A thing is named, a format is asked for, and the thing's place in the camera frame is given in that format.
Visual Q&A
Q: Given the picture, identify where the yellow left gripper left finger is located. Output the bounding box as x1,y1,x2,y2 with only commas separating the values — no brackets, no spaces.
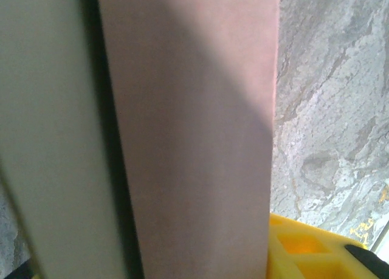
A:
9,257,40,279

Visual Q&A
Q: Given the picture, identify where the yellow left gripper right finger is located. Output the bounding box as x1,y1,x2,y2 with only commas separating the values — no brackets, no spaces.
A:
267,212,389,279

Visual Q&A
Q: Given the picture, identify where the pink white paper box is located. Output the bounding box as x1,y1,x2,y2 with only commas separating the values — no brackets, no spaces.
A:
0,0,281,279

